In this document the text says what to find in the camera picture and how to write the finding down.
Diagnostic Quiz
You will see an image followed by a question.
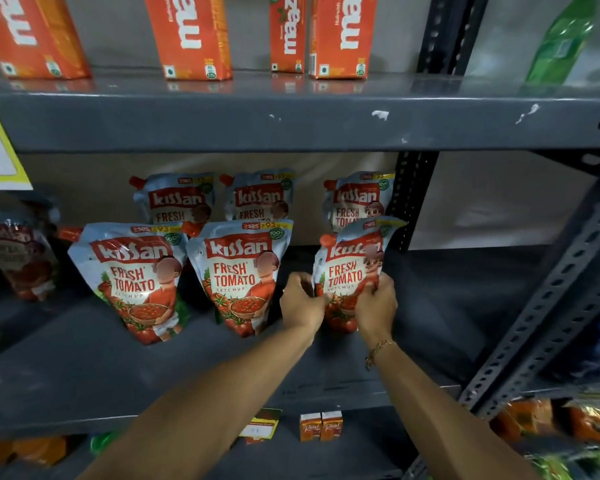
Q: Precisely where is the black perforated rack upright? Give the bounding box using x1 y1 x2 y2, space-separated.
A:
394 0 491 253

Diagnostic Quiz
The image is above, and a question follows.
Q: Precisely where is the person's left forearm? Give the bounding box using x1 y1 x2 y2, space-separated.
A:
77 322 317 480

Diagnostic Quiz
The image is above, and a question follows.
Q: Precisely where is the small orange juice carton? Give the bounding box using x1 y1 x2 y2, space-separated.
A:
299 413 322 442
321 411 344 442

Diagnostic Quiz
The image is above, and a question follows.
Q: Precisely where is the grey perforated rack upright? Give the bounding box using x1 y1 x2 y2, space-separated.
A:
405 165 600 480

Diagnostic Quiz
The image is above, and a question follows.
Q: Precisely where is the person's left hand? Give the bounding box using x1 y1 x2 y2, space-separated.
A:
279 272 327 332

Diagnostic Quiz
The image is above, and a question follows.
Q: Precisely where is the green packet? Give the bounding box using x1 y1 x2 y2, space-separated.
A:
89 431 121 456

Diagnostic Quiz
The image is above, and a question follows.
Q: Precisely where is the grey metal shelf board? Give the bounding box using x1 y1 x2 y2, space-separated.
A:
0 65 600 154
0 245 462 438

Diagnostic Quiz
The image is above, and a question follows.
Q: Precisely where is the tomato ketchup pouch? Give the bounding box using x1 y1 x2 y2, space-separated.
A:
57 222 190 346
129 172 216 238
323 171 397 233
219 169 296 223
186 219 294 339
312 216 407 334

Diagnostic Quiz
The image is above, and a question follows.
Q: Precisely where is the green plastic bottle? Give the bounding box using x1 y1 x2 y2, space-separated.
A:
524 0 599 87

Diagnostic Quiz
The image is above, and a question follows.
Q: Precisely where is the gold chain bracelet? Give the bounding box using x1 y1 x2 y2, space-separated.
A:
364 339 396 371

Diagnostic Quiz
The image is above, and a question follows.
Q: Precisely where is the person's right forearm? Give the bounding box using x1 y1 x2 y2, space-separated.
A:
365 340 541 480

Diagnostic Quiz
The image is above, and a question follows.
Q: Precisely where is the dark red sauce pouch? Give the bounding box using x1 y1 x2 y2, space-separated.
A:
0 209 62 301

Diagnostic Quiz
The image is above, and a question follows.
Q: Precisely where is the person's right hand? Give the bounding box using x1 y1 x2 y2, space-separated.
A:
354 272 399 348

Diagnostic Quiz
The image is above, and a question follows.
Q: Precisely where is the orange snack packet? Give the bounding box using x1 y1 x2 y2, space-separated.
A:
565 395 600 448
0 436 69 470
490 398 563 444

